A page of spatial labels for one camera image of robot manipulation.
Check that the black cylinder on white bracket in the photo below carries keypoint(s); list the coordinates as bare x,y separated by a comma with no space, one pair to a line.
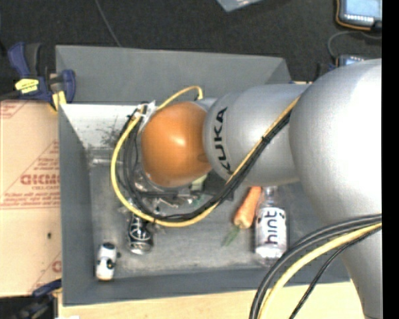
146,109

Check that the black and white toy animal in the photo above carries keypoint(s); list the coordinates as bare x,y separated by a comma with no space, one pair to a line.
105,261

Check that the orange toy carrot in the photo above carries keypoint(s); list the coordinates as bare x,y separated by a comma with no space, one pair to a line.
247,208

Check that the grey metal bin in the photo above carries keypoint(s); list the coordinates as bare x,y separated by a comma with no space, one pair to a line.
193,244

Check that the clear plastic bottle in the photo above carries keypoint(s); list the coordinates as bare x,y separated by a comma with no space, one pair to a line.
271,231

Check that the brown cardboard board red print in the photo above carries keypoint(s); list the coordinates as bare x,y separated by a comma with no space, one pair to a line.
26,218

